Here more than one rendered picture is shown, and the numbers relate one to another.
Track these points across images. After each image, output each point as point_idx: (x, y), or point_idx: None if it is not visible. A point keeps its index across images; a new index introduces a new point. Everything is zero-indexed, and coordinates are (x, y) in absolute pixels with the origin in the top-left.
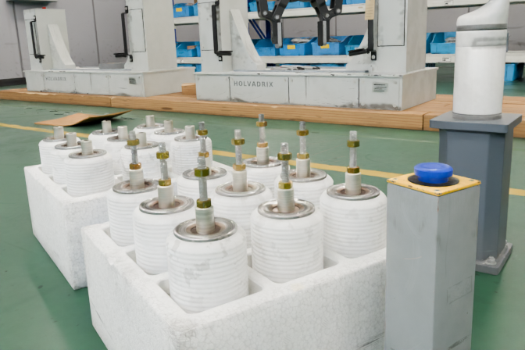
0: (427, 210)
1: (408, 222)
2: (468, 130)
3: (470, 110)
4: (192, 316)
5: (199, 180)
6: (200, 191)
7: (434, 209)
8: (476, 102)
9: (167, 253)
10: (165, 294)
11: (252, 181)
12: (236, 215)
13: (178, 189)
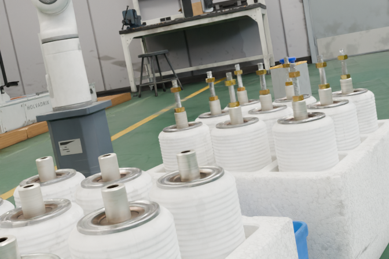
0: (306, 69)
1: (303, 78)
2: (100, 110)
3: (89, 97)
4: (385, 121)
5: (345, 61)
6: (346, 69)
7: (307, 67)
8: (89, 91)
9: (372, 102)
10: (378, 128)
11: (249, 111)
12: None
13: (261, 134)
